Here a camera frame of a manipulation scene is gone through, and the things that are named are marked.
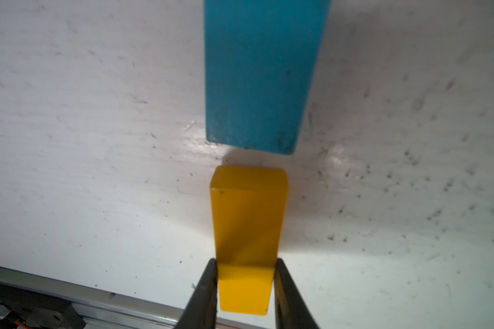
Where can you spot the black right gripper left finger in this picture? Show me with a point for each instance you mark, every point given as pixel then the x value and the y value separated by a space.
pixel 201 310

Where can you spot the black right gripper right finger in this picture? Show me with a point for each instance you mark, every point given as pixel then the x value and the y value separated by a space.
pixel 291 310

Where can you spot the yellow long block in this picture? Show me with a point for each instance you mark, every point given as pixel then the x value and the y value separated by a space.
pixel 248 208

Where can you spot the teal long block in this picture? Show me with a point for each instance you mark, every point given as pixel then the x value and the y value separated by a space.
pixel 259 61

